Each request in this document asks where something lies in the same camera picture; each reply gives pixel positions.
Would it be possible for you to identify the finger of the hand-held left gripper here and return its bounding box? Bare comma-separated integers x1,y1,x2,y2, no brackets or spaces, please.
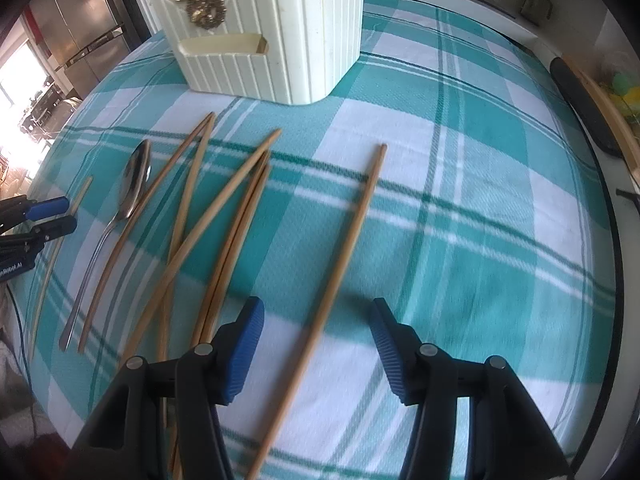
0,216,78,259
0,196,70,235

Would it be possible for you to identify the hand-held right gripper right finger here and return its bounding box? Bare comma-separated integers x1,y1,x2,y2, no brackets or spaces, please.
369,297,573,480

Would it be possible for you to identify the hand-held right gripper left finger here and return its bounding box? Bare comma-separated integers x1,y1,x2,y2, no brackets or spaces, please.
70,296,266,480

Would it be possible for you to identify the metal spoon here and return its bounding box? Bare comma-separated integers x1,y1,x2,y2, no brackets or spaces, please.
59,140,152,351

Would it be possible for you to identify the white ribbed storage box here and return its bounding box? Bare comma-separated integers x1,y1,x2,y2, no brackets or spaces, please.
151,0,368,107

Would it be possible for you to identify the dark background furniture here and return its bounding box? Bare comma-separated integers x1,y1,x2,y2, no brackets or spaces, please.
19,79,68,133

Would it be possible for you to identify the teal plaid tablecloth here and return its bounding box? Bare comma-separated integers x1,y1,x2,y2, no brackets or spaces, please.
12,0,618,480

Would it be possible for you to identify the stainless steel refrigerator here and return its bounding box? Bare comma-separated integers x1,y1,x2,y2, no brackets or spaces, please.
27,0,133,106

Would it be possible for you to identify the black oblong pad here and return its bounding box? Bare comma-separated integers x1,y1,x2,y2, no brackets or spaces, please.
550,55,626,158

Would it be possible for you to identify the wooden cutting board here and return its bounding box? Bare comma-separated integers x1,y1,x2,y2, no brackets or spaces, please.
565,52,640,186

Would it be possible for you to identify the yellow green plastic bag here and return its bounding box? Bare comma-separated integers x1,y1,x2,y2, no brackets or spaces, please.
600,52,640,121

